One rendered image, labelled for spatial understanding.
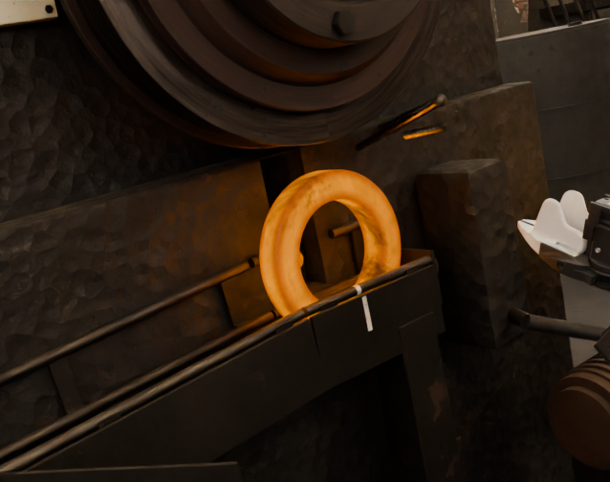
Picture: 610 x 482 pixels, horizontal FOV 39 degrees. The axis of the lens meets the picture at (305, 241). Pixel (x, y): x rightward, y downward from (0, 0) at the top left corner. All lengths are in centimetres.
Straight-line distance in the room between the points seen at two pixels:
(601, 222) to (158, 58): 44
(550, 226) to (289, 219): 27
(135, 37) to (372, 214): 35
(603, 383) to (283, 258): 43
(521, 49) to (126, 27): 286
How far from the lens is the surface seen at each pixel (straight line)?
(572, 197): 92
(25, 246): 88
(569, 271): 87
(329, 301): 94
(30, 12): 93
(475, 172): 109
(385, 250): 102
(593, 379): 112
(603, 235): 85
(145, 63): 83
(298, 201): 93
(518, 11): 528
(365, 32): 87
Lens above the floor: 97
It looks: 12 degrees down
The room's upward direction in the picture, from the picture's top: 12 degrees counter-clockwise
